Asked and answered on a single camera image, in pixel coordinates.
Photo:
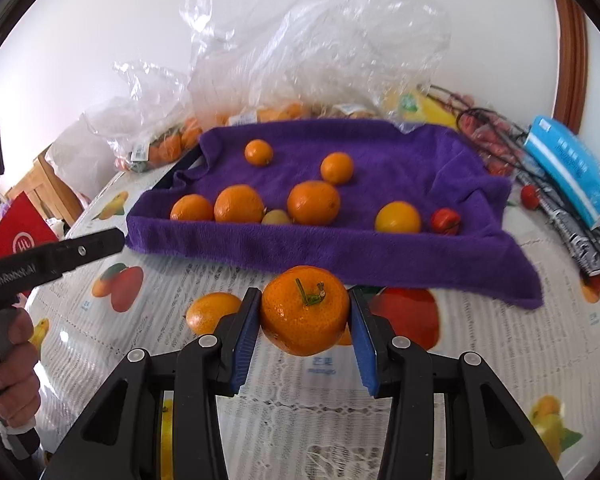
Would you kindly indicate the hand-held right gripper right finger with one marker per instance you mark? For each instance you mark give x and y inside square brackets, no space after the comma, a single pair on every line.
[364,355]

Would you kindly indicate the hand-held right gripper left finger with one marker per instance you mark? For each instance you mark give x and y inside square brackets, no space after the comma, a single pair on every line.
[245,345]

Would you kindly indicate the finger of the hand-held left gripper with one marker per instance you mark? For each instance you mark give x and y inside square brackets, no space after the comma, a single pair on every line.
[90,247]

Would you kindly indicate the oval orange kumquat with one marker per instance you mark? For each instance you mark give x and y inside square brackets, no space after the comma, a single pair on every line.
[210,312]

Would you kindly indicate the mandarin with green stem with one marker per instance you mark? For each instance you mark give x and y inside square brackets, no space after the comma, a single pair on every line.
[305,317]

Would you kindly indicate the round orange kumquat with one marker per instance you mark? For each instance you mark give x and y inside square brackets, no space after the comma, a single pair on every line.
[192,208]

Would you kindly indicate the black tray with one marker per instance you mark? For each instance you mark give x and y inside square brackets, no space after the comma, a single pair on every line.
[185,162]

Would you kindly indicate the green-brown kiwi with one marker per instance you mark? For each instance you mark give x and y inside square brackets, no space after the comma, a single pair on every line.
[275,217]

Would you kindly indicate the small red fruit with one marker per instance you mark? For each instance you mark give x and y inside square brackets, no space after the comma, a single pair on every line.
[529,195]
[445,221]

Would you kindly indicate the large orange mandarin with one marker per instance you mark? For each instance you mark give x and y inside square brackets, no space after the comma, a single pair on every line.
[313,202]

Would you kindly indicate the small orange kumquat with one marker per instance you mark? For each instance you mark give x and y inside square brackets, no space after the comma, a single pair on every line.
[258,152]
[337,167]

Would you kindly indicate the person's left hand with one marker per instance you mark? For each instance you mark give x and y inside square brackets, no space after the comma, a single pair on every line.
[12,385]

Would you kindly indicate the red box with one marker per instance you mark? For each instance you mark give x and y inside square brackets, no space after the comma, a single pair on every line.
[20,240]

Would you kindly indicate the wooden furniture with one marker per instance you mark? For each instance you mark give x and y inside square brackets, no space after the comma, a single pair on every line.
[50,195]

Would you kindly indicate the white plastic bag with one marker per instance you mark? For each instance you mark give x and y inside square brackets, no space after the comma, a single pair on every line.
[70,155]

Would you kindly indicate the clear bag of mandarins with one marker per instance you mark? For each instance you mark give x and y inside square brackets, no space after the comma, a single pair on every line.
[150,130]

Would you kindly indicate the small yellow-orange kumquat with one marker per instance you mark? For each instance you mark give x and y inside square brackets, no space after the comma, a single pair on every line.
[398,217]

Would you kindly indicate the purple towel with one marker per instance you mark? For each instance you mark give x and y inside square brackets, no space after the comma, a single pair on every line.
[379,160]

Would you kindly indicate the black white patterned bundle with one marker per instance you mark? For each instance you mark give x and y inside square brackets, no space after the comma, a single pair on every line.
[569,240]

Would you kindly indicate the red packet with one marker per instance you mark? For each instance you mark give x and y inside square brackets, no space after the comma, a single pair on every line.
[489,147]

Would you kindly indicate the yellow packet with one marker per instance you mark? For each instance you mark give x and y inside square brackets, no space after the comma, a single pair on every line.
[424,105]

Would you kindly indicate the blue tissue pack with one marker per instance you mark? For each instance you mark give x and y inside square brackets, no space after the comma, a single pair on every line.
[569,170]

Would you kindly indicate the large clear plastic bag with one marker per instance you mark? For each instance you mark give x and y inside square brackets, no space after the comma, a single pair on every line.
[320,45]

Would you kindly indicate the brown wooden frame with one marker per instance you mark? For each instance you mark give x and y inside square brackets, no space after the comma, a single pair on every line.
[569,50]

